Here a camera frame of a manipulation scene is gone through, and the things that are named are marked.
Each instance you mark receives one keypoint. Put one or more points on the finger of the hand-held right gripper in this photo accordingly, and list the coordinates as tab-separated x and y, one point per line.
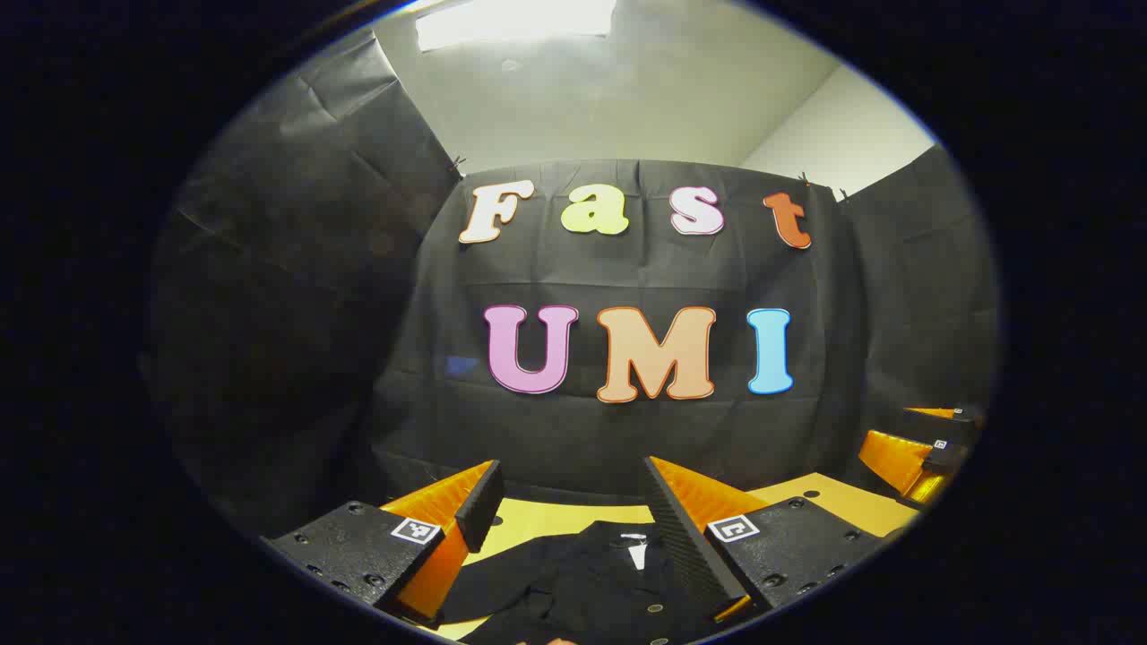
896	461
941	413

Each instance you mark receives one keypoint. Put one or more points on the black buttoned jacket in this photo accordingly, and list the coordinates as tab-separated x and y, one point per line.
573	591

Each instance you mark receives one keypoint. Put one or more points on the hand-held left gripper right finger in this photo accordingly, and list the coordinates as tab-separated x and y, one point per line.
690	546

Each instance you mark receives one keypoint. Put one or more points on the bright ceiling light panel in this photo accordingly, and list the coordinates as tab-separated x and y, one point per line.
515	20

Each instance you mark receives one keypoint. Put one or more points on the black backdrop cloth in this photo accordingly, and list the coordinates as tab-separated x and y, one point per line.
627	430

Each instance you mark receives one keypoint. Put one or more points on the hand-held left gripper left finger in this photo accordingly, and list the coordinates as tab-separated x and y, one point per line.
480	506

